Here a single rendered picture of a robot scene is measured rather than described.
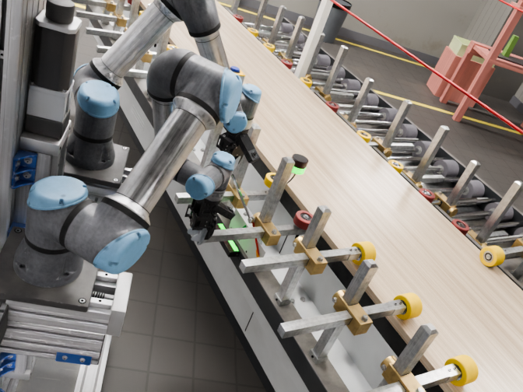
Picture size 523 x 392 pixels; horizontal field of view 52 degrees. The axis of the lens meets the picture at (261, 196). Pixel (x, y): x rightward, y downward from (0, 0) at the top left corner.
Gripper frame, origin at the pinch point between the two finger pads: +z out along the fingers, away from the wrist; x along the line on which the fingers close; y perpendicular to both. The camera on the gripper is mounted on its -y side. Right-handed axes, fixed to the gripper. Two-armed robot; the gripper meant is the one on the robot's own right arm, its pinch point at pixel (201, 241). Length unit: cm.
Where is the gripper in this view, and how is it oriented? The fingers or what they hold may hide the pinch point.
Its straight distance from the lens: 185.4
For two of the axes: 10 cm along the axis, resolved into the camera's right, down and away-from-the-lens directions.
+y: -8.3, 0.2, -5.5
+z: -3.2, 7.9, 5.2
